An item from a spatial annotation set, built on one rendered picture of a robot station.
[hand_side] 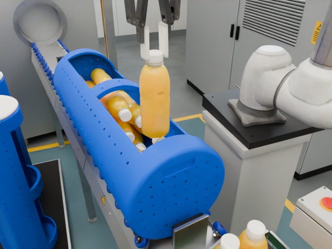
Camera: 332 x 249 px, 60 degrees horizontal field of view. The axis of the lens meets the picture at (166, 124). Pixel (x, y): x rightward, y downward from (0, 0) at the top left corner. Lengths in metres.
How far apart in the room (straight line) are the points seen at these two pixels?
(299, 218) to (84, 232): 1.57
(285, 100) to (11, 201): 1.26
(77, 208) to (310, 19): 2.07
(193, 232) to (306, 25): 1.76
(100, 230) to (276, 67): 1.55
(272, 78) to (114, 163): 0.62
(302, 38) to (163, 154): 1.77
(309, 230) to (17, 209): 1.26
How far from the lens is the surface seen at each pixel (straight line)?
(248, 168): 1.17
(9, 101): 1.47
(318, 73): 0.98
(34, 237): 1.75
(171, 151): 0.65
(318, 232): 0.80
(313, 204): 0.79
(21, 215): 1.62
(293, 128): 1.20
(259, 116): 1.16
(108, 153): 0.77
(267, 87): 1.07
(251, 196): 1.31
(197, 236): 0.80
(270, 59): 1.07
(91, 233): 2.10
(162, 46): 0.64
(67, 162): 2.71
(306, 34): 2.24
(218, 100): 1.28
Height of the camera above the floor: 1.62
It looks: 32 degrees down
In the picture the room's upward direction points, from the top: straight up
